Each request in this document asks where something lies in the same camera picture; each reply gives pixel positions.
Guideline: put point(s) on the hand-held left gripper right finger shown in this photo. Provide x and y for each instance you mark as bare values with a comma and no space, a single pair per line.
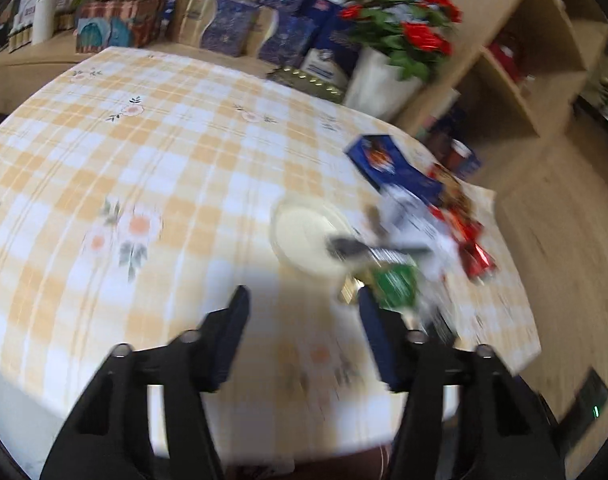
379,345

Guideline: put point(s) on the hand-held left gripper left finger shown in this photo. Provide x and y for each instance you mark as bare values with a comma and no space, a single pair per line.
231,340

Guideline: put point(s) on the green packet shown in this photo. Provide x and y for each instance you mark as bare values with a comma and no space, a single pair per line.
396,285

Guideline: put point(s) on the black plastic fork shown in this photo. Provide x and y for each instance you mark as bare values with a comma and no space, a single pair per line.
354,246

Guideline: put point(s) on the red foil packet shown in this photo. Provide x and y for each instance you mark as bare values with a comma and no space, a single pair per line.
476,260

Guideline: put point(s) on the red cigarette pack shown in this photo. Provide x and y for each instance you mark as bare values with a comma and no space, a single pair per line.
459,227

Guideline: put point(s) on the brown printed snack wrapper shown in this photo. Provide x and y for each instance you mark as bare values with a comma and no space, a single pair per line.
454,187

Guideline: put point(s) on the blue snack bag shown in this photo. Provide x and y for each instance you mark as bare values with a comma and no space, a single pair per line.
384,160

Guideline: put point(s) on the purple box on shelf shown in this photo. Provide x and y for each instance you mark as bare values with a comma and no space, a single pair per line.
473,164

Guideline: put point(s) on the red paper cup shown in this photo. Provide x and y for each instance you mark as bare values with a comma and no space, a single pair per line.
459,154

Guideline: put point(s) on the black device with green light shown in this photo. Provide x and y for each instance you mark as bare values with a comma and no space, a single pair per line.
591,400

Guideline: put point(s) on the tray of small bottles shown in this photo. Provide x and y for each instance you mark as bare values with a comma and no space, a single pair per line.
309,82

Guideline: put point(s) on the red roses in white vase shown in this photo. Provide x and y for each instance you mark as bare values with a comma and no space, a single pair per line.
384,75

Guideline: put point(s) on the blue and white carton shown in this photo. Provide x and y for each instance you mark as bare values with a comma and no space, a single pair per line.
329,55

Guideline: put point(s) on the wooden shelf unit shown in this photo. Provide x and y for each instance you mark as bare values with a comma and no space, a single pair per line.
524,85

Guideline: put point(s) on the dark counter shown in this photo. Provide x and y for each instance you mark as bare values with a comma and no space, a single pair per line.
604,110

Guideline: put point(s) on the pink blossoms in patterned planter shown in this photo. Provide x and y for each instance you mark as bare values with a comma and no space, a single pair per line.
119,22

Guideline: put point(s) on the orange flowers in ribbed vase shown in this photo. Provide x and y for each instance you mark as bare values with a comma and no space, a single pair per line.
44,17

